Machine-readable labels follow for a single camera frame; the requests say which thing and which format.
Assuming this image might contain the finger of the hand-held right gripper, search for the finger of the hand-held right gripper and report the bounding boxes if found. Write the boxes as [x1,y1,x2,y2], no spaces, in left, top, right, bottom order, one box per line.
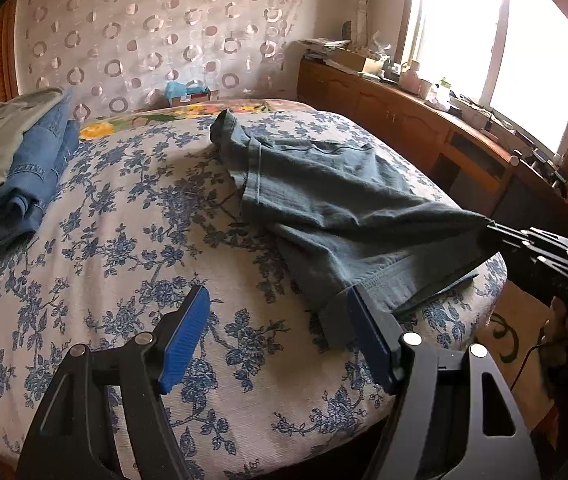
[493,236,568,292]
[485,221,568,262]

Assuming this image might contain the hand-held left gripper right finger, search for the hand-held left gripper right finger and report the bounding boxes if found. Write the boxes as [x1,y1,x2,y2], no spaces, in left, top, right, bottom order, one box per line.
[346,284,540,480]

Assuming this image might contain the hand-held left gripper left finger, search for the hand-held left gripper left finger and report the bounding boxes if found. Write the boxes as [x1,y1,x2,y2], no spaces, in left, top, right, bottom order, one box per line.
[16,285,212,480]

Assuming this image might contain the grey-blue pants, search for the grey-blue pants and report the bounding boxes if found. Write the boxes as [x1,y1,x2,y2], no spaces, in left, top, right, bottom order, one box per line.
[210,109,495,351]

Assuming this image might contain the floor rug with green pattern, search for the floor rug with green pattern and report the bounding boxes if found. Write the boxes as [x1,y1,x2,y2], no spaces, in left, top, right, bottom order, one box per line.
[481,280,557,378]

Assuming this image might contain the wooden sideboard cabinet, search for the wooden sideboard cabinet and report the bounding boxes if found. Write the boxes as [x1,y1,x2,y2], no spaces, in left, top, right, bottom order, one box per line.
[296,56,568,243]

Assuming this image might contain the window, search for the window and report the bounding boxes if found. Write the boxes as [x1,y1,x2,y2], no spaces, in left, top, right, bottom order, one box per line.
[398,0,568,162]

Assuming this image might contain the folded light blue jeans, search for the folded light blue jeans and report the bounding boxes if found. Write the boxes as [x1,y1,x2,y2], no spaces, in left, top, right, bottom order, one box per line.
[4,91,82,213]

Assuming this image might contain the teal packet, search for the teal packet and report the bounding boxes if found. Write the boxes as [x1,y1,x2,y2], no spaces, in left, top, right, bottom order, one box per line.
[164,80,211,107]

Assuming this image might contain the cardboard box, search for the cardboard box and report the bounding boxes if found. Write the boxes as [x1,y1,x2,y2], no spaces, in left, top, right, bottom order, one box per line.
[333,47,391,75]

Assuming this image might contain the pile of papers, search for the pile of papers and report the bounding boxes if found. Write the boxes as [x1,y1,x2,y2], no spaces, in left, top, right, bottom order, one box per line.
[298,37,353,62]

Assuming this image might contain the patterned window curtain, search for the patterned window curtain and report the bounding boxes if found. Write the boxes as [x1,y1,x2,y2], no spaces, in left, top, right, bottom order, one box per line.
[348,0,381,47]

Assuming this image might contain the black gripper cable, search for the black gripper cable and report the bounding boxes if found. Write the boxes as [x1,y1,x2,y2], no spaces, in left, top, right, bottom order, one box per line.
[510,327,557,392]

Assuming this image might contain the circle-patterned wall curtain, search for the circle-patterned wall curtain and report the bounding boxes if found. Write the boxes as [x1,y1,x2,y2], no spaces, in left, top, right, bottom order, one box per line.
[14,0,305,122]

